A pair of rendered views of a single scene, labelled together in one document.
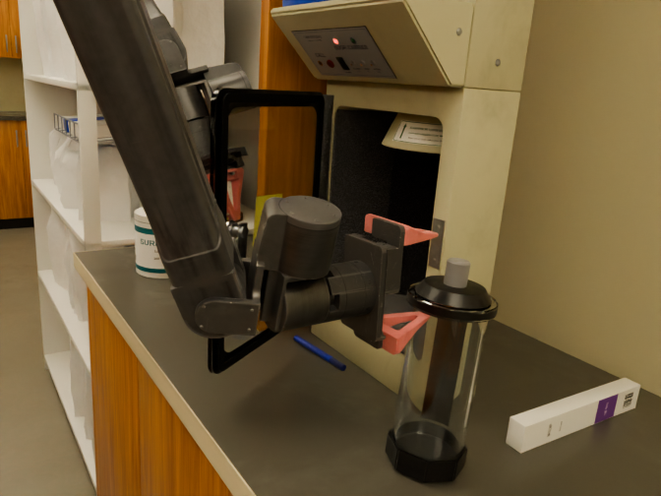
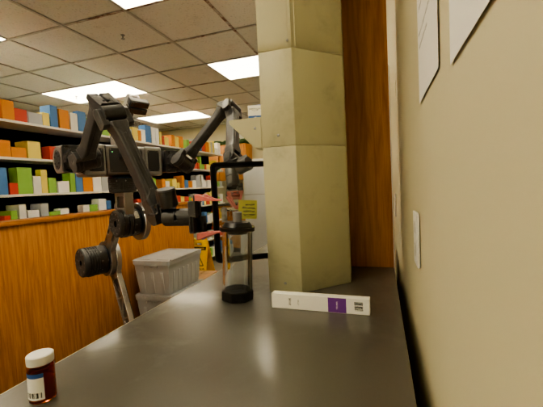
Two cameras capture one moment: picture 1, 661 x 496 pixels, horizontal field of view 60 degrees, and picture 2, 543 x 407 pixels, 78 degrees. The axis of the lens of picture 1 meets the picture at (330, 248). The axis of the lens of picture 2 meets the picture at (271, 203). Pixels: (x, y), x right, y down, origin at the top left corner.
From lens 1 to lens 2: 105 cm
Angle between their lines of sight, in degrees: 53
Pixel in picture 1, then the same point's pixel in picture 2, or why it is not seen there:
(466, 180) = (271, 184)
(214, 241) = (146, 197)
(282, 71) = not seen: hidden behind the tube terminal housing
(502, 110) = (285, 153)
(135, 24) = (125, 148)
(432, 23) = (242, 127)
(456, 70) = (257, 142)
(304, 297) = (166, 215)
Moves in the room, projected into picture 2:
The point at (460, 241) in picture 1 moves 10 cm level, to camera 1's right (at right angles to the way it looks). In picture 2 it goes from (274, 211) to (295, 212)
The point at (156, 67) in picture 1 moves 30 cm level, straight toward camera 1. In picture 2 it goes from (130, 157) to (23, 152)
